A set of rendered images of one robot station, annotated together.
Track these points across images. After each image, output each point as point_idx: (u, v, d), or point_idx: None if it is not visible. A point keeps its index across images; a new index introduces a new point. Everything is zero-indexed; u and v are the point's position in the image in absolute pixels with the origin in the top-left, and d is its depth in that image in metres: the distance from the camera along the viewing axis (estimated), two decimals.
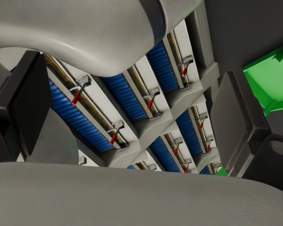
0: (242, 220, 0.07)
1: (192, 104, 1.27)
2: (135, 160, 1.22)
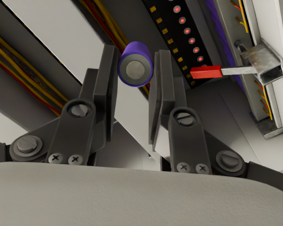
0: (242, 220, 0.07)
1: None
2: None
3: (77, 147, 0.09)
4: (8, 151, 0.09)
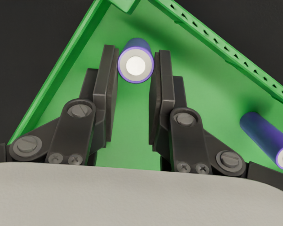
0: (242, 220, 0.07)
1: None
2: None
3: (77, 147, 0.09)
4: (8, 151, 0.09)
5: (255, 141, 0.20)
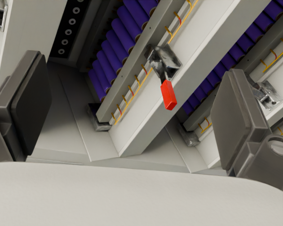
0: (242, 220, 0.07)
1: None
2: None
3: None
4: None
5: (133, 18, 0.38)
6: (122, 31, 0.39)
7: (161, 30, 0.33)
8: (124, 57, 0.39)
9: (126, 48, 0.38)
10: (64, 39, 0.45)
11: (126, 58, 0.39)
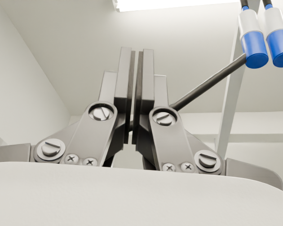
0: (242, 220, 0.07)
1: None
2: None
3: (94, 150, 0.09)
4: (32, 152, 0.10)
5: None
6: None
7: None
8: None
9: None
10: None
11: None
